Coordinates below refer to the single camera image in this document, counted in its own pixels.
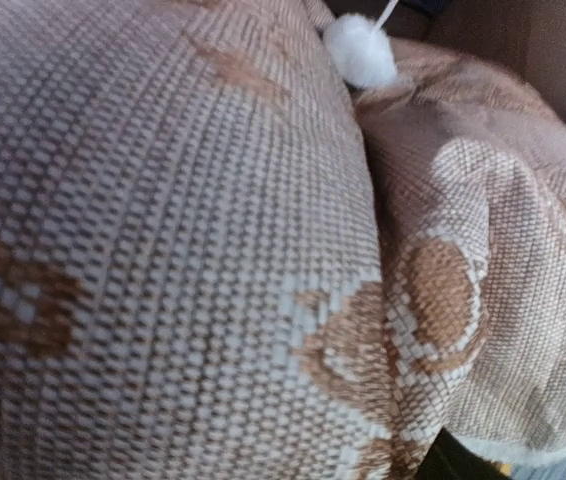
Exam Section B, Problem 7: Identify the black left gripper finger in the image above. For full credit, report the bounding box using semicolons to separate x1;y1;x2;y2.
422;430;508;480

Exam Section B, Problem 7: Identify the brown patterned pillow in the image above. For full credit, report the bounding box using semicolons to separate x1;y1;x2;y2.
0;0;566;480

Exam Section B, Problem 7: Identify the beige fabric pet tent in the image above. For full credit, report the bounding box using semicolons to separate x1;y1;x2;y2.
322;0;566;166

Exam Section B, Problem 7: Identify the white pompom toy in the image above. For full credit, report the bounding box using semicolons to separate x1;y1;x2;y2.
322;1;399;89

